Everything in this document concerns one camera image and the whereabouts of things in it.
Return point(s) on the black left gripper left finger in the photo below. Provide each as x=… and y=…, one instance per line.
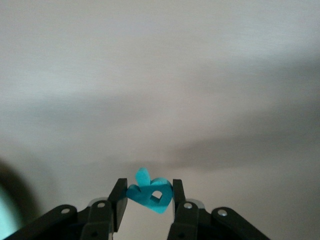
x=100, y=220

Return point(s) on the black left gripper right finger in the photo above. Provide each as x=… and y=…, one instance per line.
x=190, y=222

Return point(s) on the teal foam letter R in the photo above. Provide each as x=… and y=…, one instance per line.
x=142, y=197

